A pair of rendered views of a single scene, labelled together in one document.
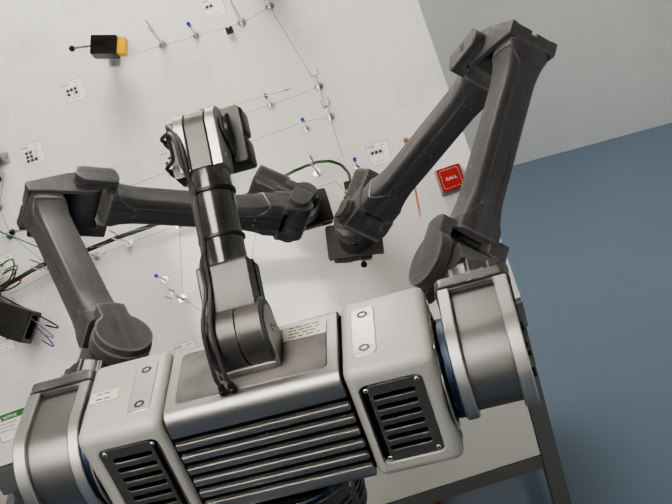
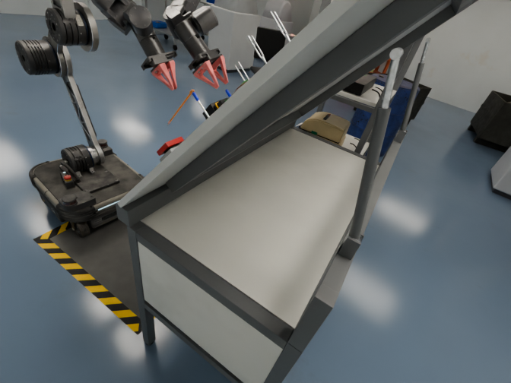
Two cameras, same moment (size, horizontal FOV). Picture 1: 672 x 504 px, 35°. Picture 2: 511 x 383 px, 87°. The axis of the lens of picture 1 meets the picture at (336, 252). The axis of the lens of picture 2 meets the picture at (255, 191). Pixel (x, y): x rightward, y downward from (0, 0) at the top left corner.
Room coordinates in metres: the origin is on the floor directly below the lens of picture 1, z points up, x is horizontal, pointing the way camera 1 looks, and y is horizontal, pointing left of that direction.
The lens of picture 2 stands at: (2.37, -0.70, 1.44)
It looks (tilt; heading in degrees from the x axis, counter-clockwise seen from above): 37 degrees down; 112
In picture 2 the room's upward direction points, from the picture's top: 13 degrees clockwise
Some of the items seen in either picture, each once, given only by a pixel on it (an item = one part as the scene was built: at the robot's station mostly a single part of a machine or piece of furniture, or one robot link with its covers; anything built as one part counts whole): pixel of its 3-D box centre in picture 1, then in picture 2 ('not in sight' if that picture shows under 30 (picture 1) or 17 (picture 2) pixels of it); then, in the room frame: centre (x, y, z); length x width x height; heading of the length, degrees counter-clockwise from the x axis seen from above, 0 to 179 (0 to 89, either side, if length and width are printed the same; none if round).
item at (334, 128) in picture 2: not in sight; (322, 129); (2.05, 1.07, 0.76); 0.30 x 0.21 x 0.20; 1
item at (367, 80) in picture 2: not in sight; (343, 77); (2.04, 1.12, 1.09); 0.35 x 0.33 x 0.07; 87
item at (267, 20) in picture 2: not in sight; (274, 31); (-0.88, 6.26, 0.65); 0.69 x 0.59 x 1.29; 81
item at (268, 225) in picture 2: not in sight; (284, 220); (2.18, 0.24, 0.60); 1.17 x 0.58 x 0.40; 87
